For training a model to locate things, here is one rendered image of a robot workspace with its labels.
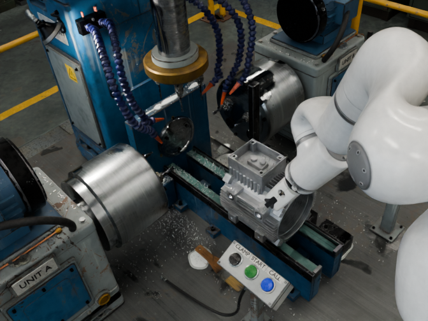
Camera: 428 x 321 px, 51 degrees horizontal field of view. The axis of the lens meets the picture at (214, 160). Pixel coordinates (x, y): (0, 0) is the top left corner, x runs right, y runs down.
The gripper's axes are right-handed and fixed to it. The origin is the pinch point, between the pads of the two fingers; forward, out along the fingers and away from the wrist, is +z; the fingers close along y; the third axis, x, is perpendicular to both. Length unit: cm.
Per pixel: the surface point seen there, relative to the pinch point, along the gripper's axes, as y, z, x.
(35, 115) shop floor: 22, 220, 159
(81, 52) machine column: -12, 8, 65
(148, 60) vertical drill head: 0, 3, 51
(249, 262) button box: -16.2, -0.9, -7.5
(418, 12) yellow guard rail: 230, 82, 32
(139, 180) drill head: -20.4, 11.8, 26.2
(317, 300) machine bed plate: 0.9, 17.9, -29.3
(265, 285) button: -18.1, -4.1, -13.2
